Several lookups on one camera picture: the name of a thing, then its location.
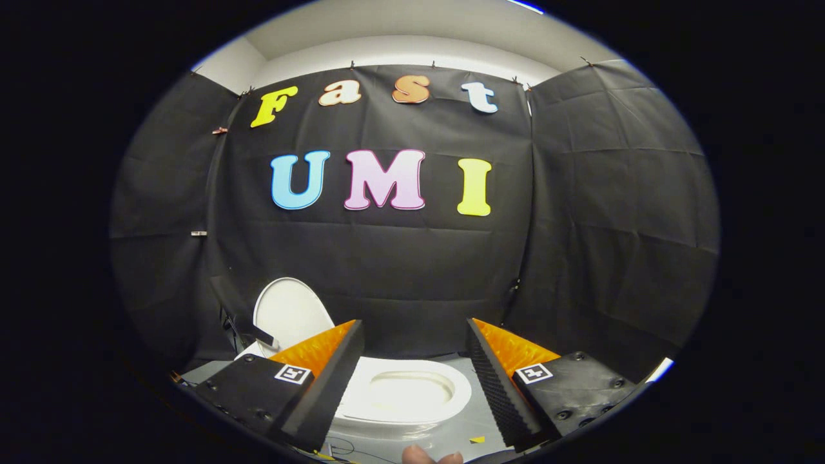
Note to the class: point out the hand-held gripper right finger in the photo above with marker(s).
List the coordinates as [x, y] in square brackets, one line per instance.
[496, 393]

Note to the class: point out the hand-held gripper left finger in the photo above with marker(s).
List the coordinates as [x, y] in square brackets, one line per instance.
[335, 386]

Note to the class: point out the black backdrop cloth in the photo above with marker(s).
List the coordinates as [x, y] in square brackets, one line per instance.
[399, 270]

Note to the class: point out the white toilet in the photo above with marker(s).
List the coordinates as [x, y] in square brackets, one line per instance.
[459, 392]

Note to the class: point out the white toilet lid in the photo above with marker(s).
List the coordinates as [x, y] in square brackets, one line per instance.
[290, 312]

